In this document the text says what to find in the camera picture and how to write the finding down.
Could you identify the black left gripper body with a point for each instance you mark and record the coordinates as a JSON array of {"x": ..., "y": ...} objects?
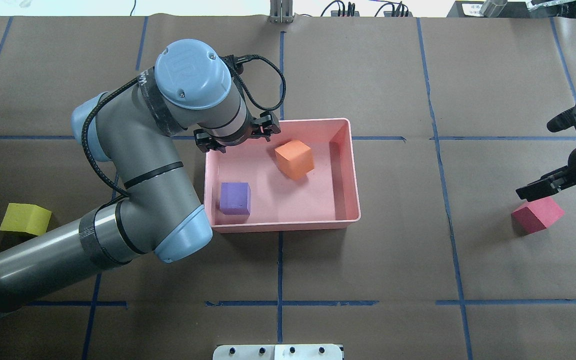
[{"x": 203, "y": 139}]

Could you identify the silver metal cylinder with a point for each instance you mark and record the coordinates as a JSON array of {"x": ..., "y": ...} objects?
[{"x": 492, "y": 8}]

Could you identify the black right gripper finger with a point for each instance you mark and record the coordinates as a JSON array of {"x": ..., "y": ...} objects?
[
  {"x": 547, "y": 185},
  {"x": 563, "y": 121}
]

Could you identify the black box with label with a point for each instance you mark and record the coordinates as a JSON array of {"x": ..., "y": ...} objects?
[{"x": 473, "y": 9}]

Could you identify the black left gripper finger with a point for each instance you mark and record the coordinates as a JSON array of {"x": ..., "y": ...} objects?
[
  {"x": 205, "y": 142},
  {"x": 266, "y": 126}
]

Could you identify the aluminium frame post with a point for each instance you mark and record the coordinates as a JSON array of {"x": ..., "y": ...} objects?
[{"x": 281, "y": 12}]

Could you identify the yellow-green foam block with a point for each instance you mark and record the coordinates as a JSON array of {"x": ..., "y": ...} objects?
[{"x": 26, "y": 218}]

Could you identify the purple foam block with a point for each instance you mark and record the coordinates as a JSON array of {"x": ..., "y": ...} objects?
[{"x": 235, "y": 198}]

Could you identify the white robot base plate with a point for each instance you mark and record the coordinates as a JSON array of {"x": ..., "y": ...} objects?
[{"x": 308, "y": 351}]

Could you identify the red foam block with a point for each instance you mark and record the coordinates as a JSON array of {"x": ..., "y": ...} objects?
[{"x": 537, "y": 215}]

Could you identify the black power connector left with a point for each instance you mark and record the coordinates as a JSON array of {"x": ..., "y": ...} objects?
[{"x": 340, "y": 9}]

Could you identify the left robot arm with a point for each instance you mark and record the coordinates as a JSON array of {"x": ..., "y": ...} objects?
[{"x": 127, "y": 138}]

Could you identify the orange foam block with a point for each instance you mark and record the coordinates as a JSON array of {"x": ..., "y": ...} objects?
[{"x": 295, "y": 159}]

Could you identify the pink plastic bin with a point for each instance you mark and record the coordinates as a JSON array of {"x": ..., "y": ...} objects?
[{"x": 325, "y": 198}]

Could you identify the black power connector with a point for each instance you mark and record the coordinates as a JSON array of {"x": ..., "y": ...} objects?
[
  {"x": 392, "y": 9},
  {"x": 340, "y": 9}
]

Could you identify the brown paper table cover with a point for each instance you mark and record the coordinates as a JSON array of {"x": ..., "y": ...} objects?
[{"x": 448, "y": 118}]

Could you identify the black power connector right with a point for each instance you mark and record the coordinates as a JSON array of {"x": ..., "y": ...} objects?
[{"x": 392, "y": 9}]

